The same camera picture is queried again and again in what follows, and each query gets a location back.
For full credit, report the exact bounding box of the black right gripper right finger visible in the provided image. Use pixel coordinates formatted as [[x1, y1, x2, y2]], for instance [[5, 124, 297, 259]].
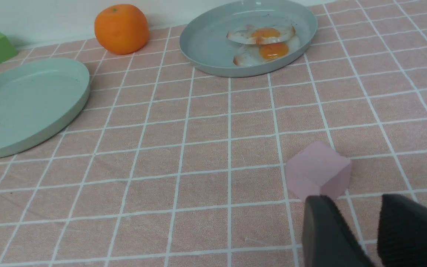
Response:
[[377, 194, 427, 267]]

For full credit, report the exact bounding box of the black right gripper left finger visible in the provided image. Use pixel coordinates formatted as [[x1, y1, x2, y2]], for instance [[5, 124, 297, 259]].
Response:
[[302, 195, 374, 267]]

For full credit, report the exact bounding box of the fried egg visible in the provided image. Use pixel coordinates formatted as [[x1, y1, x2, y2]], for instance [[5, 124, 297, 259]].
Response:
[[233, 36, 301, 67], [226, 25, 295, 45]]

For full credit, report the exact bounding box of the pink foam cube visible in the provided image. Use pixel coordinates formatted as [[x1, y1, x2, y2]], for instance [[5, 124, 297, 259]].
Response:
[[285, 141, 352, 201]]

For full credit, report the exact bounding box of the pink checkered tablecloth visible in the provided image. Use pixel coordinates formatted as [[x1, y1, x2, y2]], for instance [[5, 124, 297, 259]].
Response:
[[0, 0, 427, 267]]

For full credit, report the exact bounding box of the grey-blue egg plate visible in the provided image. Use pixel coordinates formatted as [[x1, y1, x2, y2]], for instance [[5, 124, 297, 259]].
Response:
[[179, 0, 318, 78]]

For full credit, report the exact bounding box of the orange mandarin fruit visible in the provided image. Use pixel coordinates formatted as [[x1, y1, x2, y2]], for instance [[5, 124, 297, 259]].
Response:
[[94, 4, 150, 55]]

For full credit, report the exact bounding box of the green round plate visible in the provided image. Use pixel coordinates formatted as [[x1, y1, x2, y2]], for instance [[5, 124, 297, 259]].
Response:
[[0, 58, 90, 158]]

